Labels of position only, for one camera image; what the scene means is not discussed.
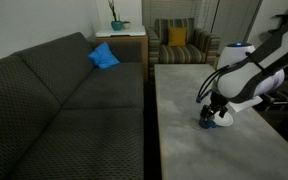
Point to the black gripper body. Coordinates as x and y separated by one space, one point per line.
219 101

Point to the blue ceramic cup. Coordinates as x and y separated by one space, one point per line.
205 125

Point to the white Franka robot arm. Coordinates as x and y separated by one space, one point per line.
250 80

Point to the white plate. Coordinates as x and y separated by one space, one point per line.
227 120

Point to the black equipment case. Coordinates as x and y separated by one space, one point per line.
277 100

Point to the striped armchair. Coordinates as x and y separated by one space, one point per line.
180 53

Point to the yellow throw pillow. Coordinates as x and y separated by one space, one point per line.
177 36

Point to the thin black floor lamp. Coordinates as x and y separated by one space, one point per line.
216 16

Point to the blue throw pillow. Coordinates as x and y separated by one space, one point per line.
103 56

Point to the wooden side table white top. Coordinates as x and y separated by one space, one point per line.
120 32

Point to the small white pot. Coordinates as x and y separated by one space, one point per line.
126 25

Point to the plant in teal pot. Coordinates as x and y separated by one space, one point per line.
116 25

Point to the dark grey patterned sofa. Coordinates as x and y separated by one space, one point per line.
67 116

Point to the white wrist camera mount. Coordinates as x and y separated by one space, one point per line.
247 104

